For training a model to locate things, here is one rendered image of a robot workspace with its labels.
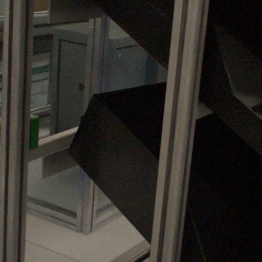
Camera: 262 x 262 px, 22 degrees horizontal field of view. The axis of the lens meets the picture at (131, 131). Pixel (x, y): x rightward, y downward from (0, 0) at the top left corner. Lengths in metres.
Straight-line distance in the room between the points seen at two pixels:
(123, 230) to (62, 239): 0.15
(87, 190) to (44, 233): 0.14
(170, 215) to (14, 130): 0.17
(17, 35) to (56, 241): 0.92
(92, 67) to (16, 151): 0.78
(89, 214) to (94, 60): 0.34
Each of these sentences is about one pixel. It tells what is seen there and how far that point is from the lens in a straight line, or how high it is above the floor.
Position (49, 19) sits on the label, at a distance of 0.67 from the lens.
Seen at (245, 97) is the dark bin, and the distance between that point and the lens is 0.58.
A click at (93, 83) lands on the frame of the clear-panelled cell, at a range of 1.40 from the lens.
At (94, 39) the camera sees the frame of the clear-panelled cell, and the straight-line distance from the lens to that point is 1.39.
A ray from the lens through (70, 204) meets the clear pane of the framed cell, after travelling 1.53.
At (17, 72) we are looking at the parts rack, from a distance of 0.62.
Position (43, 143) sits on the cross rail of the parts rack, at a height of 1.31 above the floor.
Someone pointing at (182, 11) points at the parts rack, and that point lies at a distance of 0.52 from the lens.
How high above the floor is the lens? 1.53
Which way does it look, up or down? 17 degrees down
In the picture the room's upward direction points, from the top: 5 degrees clockwise
